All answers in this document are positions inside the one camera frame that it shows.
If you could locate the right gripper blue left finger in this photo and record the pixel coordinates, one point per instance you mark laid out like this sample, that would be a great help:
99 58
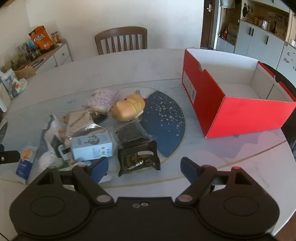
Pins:
98 169

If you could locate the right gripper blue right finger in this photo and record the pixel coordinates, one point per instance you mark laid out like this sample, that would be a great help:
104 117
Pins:
189 169

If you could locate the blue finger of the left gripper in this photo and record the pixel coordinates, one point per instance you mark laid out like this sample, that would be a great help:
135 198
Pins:
8 157

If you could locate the blue cracker packet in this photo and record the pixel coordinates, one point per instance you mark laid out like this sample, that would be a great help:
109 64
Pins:
25 163

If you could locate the black snack packet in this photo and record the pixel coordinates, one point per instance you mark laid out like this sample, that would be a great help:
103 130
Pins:
138 156

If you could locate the white dark plastic bag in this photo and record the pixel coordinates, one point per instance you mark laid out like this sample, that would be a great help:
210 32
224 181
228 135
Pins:
52 136

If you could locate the capybara plush toy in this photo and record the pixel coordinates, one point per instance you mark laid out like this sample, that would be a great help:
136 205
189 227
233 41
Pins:
129 108

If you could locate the light blue small carton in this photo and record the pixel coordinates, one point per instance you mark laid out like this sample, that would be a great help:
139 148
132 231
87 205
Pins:
92 146

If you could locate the dark brownie clear packet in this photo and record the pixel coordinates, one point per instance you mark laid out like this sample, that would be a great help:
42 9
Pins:
130 132

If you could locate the silver foil snack bag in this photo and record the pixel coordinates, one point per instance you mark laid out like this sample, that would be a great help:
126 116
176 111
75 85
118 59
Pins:
82 123

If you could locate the pink wrapped bread packet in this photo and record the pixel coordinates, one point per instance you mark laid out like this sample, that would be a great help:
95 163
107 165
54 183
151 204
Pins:
102 100

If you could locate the white blue tissue pack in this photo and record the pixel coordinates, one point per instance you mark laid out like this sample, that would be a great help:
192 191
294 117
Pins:
12 84

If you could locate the red cardboard shoe box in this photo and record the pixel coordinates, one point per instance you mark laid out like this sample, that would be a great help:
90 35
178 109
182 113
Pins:
232 94

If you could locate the small cardboard box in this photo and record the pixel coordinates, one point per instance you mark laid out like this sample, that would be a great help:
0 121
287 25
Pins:
26 72

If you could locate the white sideboard cabinet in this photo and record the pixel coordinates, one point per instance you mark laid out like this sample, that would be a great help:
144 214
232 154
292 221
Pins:
52 59

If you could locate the orange snack bag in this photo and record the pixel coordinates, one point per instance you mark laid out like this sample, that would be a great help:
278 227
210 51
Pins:
41 38

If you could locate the brown wooden door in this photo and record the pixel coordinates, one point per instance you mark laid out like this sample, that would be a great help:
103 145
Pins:
208 22

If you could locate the brown wooden chair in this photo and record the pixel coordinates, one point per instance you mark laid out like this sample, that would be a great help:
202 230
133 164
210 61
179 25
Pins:
121 39

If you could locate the white wall cabinet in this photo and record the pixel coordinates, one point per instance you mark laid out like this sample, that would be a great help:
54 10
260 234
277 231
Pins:
263 30

